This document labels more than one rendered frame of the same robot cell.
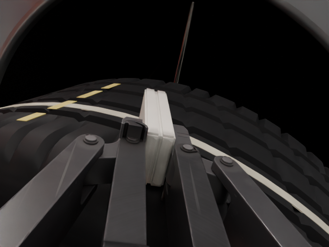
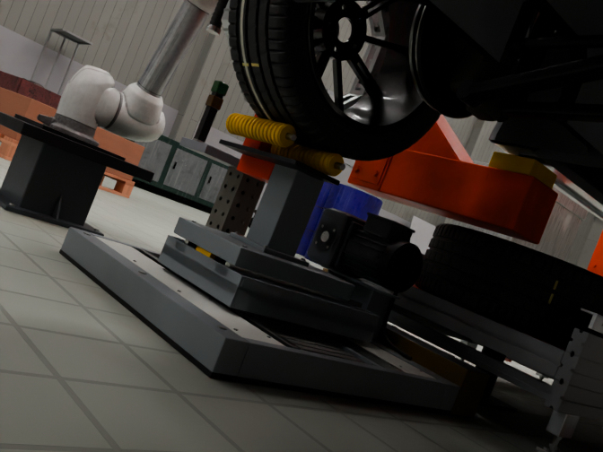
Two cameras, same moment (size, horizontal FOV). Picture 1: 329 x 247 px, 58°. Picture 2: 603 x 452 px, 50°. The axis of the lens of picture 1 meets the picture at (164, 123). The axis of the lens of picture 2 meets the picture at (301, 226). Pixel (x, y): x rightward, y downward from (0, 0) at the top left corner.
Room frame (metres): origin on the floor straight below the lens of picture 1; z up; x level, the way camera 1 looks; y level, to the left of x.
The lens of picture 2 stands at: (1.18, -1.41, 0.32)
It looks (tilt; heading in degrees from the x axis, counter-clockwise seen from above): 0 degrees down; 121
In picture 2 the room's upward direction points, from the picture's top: 22 degrees clockwise
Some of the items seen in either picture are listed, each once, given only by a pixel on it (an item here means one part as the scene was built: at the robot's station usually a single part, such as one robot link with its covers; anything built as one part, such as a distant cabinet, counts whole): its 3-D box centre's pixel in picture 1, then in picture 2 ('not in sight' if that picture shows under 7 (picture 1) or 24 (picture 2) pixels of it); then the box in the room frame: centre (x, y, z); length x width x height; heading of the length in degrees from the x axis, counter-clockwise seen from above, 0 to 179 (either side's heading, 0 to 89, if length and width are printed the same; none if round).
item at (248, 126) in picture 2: not in sight; (259, 129); (0.15, -0.08, 0.51); 0.29 x 0.06 x 0.06; 162
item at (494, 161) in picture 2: not in sight; (522, 170); (0.67, 0.48, 0.71); 0.14 x 0.14 x 0.05; 72
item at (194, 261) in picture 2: not in sight; (271, 289); (0.27, 0.07, 0.13); 0.50 x 0.36 x 0.10; 72
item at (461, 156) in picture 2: not in sight; (473, 164); (0.51, 0.53, 0.69); 0.52 x 0.17 x 0.35; 162
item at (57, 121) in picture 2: not in sight; (67, 126); (-0.89, 0.18, 0.34); 0.22 x 0.18 x 0.06; 65
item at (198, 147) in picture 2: not in sight; (242, 166); (-0.21, 0.38, 0.44); 0.43 x 0.17 x 0.03; 72
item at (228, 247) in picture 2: not in sight; (282, 217); (0.26, 0.02, 0.32); 0.40 x 0.30 x 0.28; 72
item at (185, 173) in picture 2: not in sight; (158, 164); (-5.46, 5.30, 0.37); 1.87 x 1.73 x 0.74; 73
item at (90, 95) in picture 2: not in sight; (89, 95); (-0.87, 0.20, 0.48); 0.18 x 0.16 x 0.22; 69
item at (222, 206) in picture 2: not in sight; (225, 229); (-0.20, 0.41, 0.21); 0.10 x 0.10 x 0.42; 72
